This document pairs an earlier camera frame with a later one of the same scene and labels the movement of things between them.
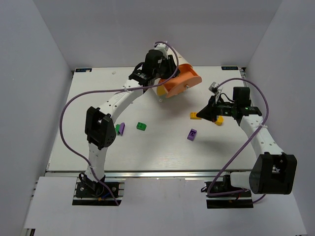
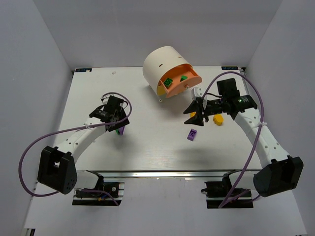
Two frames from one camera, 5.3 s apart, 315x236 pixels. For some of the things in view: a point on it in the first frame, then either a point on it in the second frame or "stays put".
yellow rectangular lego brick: [193, 115] stays put
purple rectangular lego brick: [121, 128] stays put
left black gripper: [170, 66] to [118, 124]
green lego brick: [141, 126] to [168, 82]
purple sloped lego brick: [191, 134] stays put
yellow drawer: [161, 90] stays put
